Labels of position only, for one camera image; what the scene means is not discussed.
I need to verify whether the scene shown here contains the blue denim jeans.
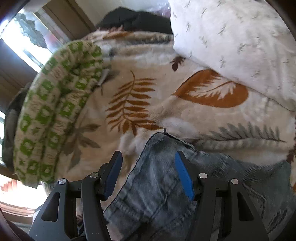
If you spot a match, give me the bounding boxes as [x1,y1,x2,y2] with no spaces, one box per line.
[102,131,296,241]

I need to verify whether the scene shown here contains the leaf pattern bed blanket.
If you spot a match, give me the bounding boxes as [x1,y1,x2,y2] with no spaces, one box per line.
[56,31,295,184]

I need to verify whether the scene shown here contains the white patterned pillow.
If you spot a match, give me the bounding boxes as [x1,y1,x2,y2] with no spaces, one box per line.
[169,1,295,111]

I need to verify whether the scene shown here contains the green white patterned quilt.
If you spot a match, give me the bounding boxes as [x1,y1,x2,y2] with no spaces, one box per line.
[13,40,103,188]

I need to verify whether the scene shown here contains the black garment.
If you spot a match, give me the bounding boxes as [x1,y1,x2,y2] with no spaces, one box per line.
[96,7,173,34]

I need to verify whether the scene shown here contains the wooden door frame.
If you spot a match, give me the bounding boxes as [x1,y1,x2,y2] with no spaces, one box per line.
[43,0,96,40]

